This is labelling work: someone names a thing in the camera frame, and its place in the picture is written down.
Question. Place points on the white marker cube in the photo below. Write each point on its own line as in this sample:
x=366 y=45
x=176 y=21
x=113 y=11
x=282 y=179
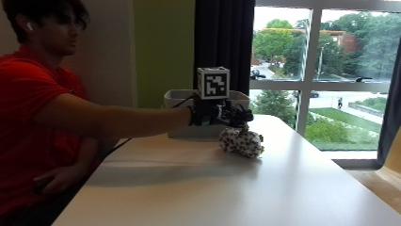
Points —
x=213 y=83

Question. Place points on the white earbud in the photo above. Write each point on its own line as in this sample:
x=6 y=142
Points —
x=29 y=26

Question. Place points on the window frame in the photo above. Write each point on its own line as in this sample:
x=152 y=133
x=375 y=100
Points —
x=309 y=84

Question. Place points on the white plastic bin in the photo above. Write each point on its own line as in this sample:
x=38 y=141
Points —
x=184 y=132

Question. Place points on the dark curtain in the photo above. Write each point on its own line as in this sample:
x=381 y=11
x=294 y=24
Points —
x=222 y=44
x=390 y=116

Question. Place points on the spotted white soft toy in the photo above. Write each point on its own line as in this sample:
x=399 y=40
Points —
x=242 y=142

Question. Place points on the person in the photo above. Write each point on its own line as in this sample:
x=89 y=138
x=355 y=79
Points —
x=37 y=109

